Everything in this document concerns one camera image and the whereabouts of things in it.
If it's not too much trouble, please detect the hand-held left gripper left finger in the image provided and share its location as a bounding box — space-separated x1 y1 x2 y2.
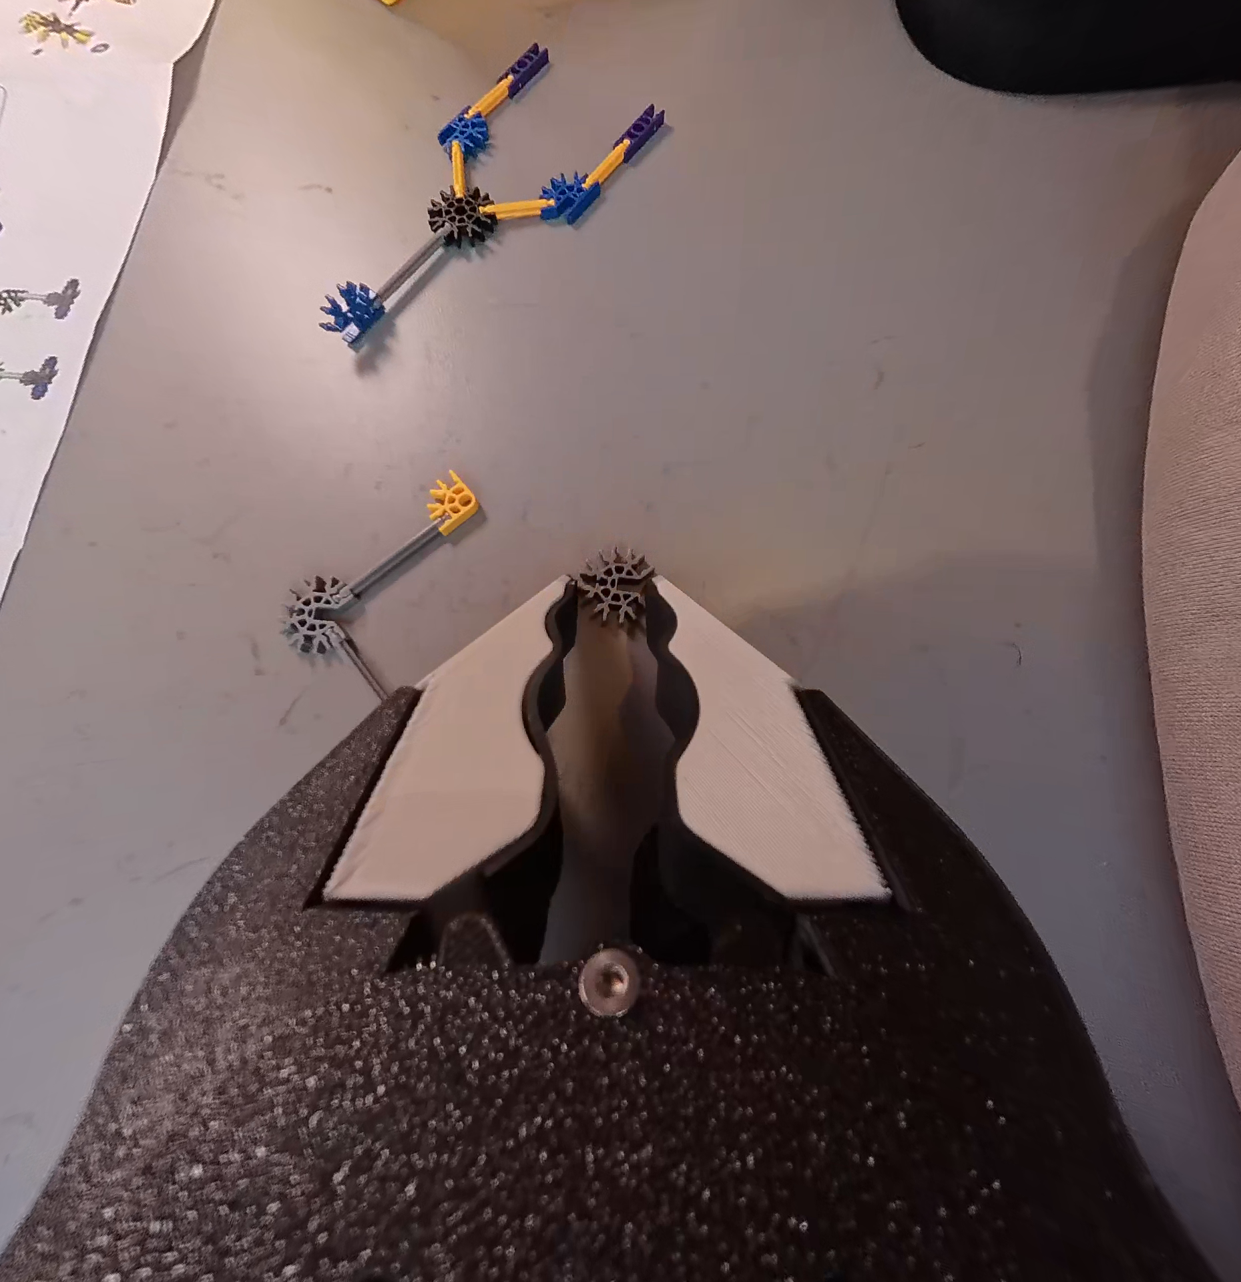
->
321 577 571 903

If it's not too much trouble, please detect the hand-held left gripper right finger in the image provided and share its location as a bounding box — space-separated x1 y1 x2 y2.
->
647 577 894 907

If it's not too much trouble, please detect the grey toy connector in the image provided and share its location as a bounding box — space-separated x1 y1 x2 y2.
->
574 546 656 631
280 577 358 658

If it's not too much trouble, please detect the yellow toy connector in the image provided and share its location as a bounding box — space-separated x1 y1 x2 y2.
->
425 469 480 536

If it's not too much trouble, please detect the blue toy connector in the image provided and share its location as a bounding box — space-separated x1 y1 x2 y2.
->
319 280 390 350

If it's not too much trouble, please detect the white instruction sheet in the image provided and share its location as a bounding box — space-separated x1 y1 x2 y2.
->
0 0 221 661

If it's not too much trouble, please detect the blue yellow toy rod model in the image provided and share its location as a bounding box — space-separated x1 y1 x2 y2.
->
319 41 673 350

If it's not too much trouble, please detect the grey desk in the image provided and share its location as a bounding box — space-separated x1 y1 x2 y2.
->
0 0 1241 1264

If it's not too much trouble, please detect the black rounded object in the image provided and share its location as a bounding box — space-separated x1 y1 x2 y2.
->
894 0 1241 98

